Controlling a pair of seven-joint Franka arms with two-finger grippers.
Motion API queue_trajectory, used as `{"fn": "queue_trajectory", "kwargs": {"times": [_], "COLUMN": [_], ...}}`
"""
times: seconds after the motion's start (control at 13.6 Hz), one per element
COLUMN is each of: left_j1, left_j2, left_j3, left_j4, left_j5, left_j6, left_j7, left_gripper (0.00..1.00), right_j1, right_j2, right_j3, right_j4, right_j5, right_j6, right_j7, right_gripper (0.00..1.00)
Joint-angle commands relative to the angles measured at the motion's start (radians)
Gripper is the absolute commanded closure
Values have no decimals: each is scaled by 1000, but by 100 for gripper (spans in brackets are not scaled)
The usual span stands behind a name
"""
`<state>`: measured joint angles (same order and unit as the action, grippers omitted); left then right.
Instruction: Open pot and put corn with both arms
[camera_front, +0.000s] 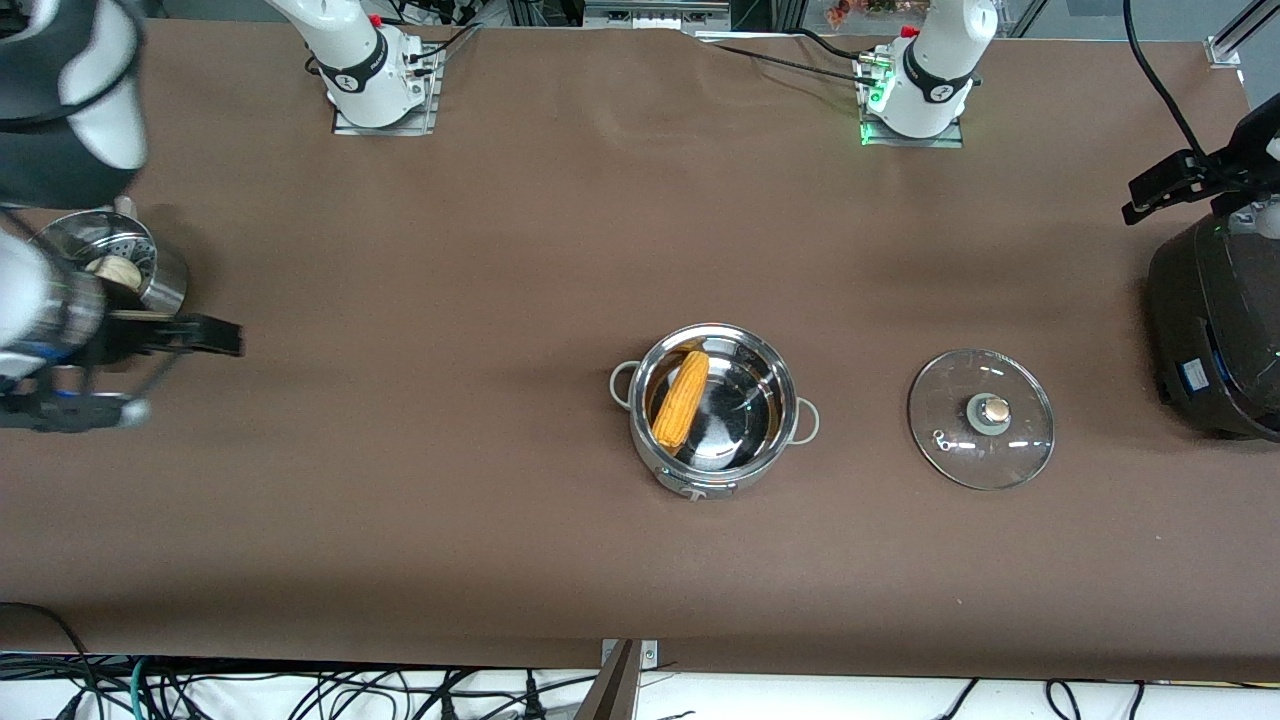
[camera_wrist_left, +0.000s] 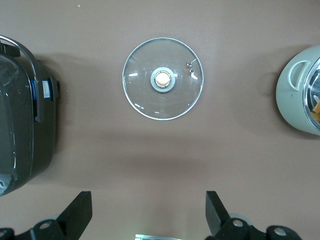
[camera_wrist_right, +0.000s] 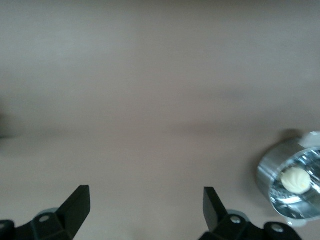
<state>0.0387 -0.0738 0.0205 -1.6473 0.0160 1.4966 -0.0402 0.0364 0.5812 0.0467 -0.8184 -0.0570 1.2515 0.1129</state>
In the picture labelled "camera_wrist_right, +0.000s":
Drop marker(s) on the white steamed bun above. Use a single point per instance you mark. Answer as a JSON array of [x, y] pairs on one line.
[[296, 180]]

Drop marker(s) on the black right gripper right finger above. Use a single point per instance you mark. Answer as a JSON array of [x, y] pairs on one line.
[[225, 225]]

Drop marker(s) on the brown table cover sheet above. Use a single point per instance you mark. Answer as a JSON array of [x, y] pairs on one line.
[[150, 87]]

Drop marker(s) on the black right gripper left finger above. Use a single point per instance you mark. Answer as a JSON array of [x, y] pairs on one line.
[[65, 217]]

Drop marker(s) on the steel steamer pot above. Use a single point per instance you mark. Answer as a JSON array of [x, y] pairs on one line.
[[270, 162]]

